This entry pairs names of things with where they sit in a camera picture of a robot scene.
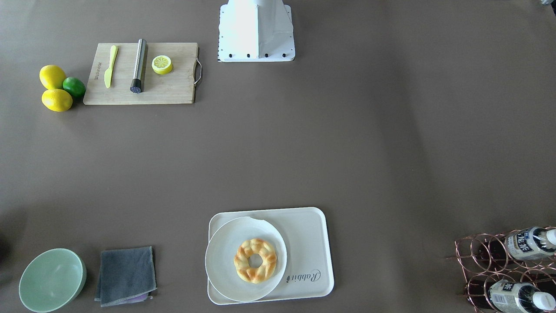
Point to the tea bottle rack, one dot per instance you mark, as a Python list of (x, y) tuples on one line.
[(534, 243), (508, 297)]

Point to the cream serving tray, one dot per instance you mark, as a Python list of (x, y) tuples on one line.
[(299, 237)]

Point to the tea bottle rack back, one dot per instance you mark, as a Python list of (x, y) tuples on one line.
[(534, 243)]

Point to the white round plate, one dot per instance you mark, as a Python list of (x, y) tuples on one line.
[(221, 251)]

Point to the half lemon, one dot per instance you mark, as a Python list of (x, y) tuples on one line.
[(162, 64)]

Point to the steel muddler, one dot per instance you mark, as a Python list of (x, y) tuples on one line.
[(139, 67)]

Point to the wooden cutting board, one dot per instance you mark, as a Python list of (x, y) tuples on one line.
[(177, 87)]

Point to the yellow plastic knife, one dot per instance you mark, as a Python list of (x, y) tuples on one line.
[(108, 74)]

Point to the grey folded cloth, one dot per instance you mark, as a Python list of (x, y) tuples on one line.
[(125, 276)]

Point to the green lime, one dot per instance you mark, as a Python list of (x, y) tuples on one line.
[(74, 86)]

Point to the lemon near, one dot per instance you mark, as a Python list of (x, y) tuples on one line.
[(57, 100)]

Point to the lemon far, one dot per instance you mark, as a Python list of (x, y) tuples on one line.
[(52, 77)]

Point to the green bowl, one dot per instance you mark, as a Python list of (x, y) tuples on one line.
[(52, 280)]

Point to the braided ring pastry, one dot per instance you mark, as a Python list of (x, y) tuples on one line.
[(255, 261)]

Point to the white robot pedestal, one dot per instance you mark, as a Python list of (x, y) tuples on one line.
[(256, 31)]

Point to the copper wire bottle rack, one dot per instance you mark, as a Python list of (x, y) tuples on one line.
[(477, 264)]

